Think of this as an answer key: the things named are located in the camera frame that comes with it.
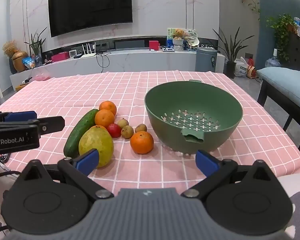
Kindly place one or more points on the yellow green mango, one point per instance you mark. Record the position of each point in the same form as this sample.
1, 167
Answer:
97, 140

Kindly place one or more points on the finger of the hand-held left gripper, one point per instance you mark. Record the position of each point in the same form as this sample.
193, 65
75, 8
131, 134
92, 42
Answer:
52, 125
20, 116

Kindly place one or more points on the large blue water jug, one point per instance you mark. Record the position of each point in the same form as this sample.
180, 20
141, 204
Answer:
273, 61

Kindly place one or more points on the brown teddy bear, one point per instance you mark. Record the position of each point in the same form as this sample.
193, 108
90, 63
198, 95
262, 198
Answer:
179, 33

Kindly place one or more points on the white marble media console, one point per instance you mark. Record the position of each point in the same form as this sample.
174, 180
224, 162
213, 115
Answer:
140, 62

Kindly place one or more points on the white ceramic jar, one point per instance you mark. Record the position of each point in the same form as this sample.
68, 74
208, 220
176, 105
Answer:
178, 45

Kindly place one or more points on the blue box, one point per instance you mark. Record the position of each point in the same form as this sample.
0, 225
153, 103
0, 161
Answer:
170, 43

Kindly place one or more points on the black chair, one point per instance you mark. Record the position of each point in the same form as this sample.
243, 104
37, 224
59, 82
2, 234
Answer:
297, 115

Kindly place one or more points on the pink box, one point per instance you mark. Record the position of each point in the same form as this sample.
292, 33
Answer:
59, 56

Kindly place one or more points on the blue snack packet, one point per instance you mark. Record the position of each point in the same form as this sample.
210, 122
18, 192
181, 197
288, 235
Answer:
29, 62

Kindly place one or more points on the red box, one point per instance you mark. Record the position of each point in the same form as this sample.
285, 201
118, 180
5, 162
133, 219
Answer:
154, 45

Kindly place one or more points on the red tomato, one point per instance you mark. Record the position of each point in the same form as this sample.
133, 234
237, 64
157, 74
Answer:
114, 130

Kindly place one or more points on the gold round vase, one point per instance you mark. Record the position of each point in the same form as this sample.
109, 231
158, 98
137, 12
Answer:
19, 61

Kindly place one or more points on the long-leaf plant in black pot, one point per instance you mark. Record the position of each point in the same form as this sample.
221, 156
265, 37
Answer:
230, 55

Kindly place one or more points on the pink plastic bag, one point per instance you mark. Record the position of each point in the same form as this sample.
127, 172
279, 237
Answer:
40, 76

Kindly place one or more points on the orange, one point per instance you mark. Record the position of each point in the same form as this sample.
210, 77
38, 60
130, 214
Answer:
104, 118
108, 107
141, 142

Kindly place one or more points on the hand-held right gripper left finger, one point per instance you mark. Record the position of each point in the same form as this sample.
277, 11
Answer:
88, 161

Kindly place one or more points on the pink checkered tablecloth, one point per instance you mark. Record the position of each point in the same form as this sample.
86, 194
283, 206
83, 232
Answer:
65, 92

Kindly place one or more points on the red yellow bag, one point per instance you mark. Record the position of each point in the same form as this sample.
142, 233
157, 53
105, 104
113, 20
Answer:
251, 71

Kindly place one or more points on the light blue seat cushion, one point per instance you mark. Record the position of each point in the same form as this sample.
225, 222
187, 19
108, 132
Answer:
285, 82

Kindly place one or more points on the black flat television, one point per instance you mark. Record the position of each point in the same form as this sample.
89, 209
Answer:
90, 5

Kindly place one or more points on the white plastic bag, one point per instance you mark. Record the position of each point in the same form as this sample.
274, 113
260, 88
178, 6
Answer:
241, 68

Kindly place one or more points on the green colander bowl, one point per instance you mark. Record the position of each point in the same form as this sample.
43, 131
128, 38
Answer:
202, 97

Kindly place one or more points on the dried flower bunch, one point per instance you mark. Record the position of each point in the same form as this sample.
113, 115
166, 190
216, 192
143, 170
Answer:
9, 48

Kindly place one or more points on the small white desk clock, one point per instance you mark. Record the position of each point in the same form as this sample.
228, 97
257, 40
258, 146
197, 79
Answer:
72, 54

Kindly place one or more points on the green cucumber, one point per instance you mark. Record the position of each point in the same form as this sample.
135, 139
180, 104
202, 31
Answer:
80, 132

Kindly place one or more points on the white router with antennas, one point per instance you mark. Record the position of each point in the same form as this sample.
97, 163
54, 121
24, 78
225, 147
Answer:
88, 52

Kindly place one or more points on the leafy green pothos plant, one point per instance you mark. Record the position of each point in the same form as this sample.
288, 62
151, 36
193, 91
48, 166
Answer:
281, 27

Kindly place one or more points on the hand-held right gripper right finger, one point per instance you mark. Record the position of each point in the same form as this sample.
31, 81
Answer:
206, 163

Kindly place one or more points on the small brown longan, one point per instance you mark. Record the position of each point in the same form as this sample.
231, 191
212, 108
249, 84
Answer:
140, 128
123, 123
127, 131

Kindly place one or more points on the grassy potted plant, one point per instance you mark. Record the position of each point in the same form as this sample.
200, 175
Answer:
36, 47

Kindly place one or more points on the grey round trash can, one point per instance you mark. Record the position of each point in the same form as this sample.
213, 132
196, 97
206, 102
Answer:
205, 60

